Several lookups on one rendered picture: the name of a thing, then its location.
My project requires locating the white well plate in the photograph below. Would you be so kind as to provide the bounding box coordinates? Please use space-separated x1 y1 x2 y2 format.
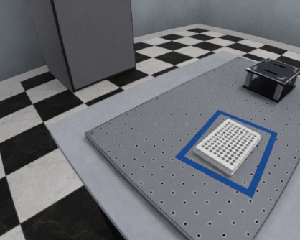
193 119 261 176

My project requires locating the blue tape outline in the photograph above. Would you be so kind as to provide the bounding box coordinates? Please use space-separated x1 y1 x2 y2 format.
175 110 278 198

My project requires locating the black rectangular frame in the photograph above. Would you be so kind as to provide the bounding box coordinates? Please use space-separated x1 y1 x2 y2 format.
242 58 300 103

